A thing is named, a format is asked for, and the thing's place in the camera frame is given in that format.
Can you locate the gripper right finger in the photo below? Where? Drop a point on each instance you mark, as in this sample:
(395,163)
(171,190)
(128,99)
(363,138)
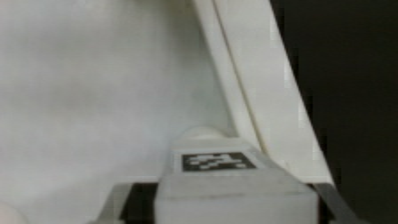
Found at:
(334,209)

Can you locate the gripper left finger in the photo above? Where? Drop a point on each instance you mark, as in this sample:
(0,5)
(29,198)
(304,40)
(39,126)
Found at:
(109,216)

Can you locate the white table leg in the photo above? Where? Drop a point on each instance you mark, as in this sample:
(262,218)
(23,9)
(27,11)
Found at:
(224,186)

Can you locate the white square table top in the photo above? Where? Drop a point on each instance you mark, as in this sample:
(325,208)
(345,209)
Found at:
(123,70)

